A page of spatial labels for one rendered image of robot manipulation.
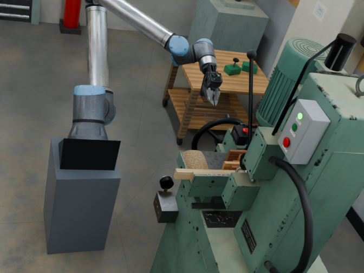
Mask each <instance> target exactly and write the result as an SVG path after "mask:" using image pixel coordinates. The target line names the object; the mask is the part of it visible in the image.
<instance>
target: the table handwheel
mask: <svg viewBox="0 0 364 273"><path fill-rule="evenodd" d="M240 123H243V124H244V122H242V121H240V120H238V119H235V118H219V119H215V120H212V121H210V122H208V123H207V124H205V125H204V126H203V127H201V128H200V129H199V130H198V132H197V133H196V134H195V135H194V137H193V140H192V144H191V150H197V145H198V141H199V139H200V137H201V136H202V135H203V134H204V133H205V132H206V131H207V132H208V133H209V134H210V135H211V136H212V137H213V138H214V143H215V146H217V144H222V142H223V140H224V137H225V136H224V135H219V136H216V135H215V134H214V133H212V132H211V131H210V130H209V129H210V128H212V127H214V126H217V125H221V124H234V125H240Z"/></svg>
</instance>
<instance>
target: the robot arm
mask: <svg viewBox="0 0 364 273"><path fill-rule="evenodd" d="M107 10H109V11H111V12H112V13H113V14H115V15H117V16H118V17H120V18H121V19H122V20H124V21H125V22H127V23H128V24H130V25H131V26H133V27H134V28H136V29H137V30H138V31H140V32H141V33H143V34H144V35H146V36H147V37H149V38H150V39H152V40H153V41H154V42H156V43H157V44H159V45H160V46H162V47H163V48H164V49H166V50H167V51H168V52H170V53H171V59H172V63H173V65H174V66H180V65H184V64H189V63H195V62H198V63H199V68H200V71H201V72H202V73H203V74H204V78H203V82H202V85H201V89H200V93H199V94H200V96H205V97H206V98H207V100H208V101H209V102H210V103H211V104H212V105H213V106H216V104H217V103H218V100H219V96H220V89H219V87H220V86H221V84H222V82H223V79H222V74H221V73H218V72H217V71H216V69H217V61H216V56H215V51H214V46H213V43H212V42H211V41H210V40H209V39H206V38H202V39H199V40H198V41H197V42H196V43H195V44H194V45H189V43H188V41H187V40H186V39H185V38H184V37H182V36H178V35H177V34H175V33H173V32H171V31H170V30H168V29H167V28H165V27H164V26H162V25H161V24H160V23H158V22H157V21H155V20H154V19H152V18H150V17H149V16H147V15H146V14H145V13H143V12H142V11H140V10H139V9H137V8H136V7H134V6H133V5H131V4H130V3H128V2H127V1H125V0H85V11H86V38H87V81H88V85H80V86H76V87H75V88H74V92H73V124H72V127H71V130H70V132H69V135H68V138H70V139H90V140H108V136H107V133H106V130H105V125H108V124H110V123H111V122H112V121H113V120H114V119H115V117H116V107H115V104H114V102H113V91H112V90H111V89H110V88H109V68H108V32H107ZM212 96H213V98H212Z"/></svg>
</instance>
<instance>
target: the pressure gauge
mask: <svg viewBox="0 0 364 273"><path fill-rule="evenodd" d="M159 183H160V186H161V188H162V189H164V192H167V190H168V189H170V188H172V187H173V185H174V182H173V178H172V177H171V176H169V175H166V176H163V177H162V178H160V180H159Z"/></svg>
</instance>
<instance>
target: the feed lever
mask: <svg viewBox="0 0 364 273"><path fill-rule="evenodd" d="M246 55H247V58H248V59H250V61H249V118H248V147H249V145H250V142H251V140H252V100H253V70H254V58H255V57H256V55H257V54H256V52H255V51H254V50H249V51H248V52H247V54H246ZM245 154H246V153H243V154H242V155H241V156H240V161H239V163H240V167H241V169H242V170H245V171H247V170H246V167H245V165H244V163H243V159H244V156H245ZM250 181H251V183H254V182H255V179H251V178H250Z"/></svg>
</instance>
